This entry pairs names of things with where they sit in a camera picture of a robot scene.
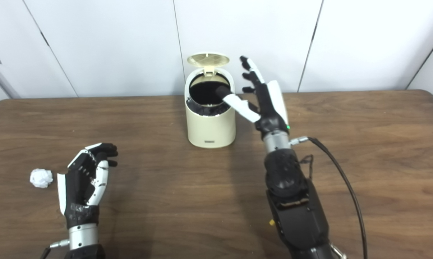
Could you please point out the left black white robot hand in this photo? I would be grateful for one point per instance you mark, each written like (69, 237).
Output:
(78, 187)

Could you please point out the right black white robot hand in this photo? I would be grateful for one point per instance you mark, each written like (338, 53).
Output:
(270, 115)

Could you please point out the white paper ball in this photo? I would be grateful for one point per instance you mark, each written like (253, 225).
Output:
(41, 178)

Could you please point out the cream-colored desktop trash bin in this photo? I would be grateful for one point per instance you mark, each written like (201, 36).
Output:
(211, 129)

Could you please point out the cream round bin lid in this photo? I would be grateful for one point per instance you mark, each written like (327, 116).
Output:
(208, 60)

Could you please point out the black bin liner bag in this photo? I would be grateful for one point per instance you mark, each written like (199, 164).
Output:
(205, 91)

